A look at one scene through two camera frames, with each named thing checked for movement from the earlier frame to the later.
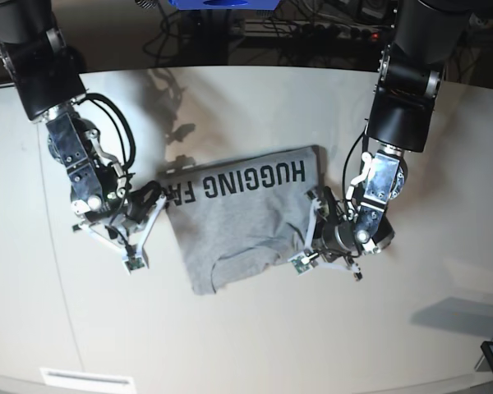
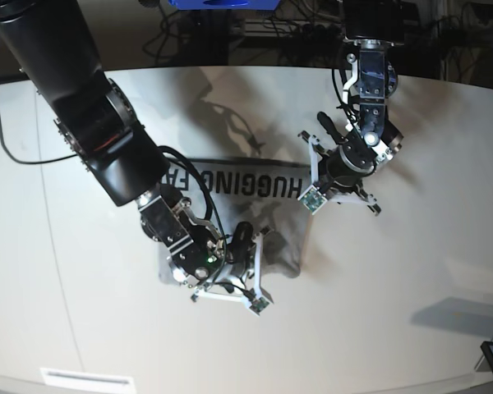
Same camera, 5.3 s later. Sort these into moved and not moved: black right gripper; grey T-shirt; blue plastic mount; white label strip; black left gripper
Moved: grey T-shirt; black left gripper; black right gripper
Not moved: white label strip; blue plastic mount
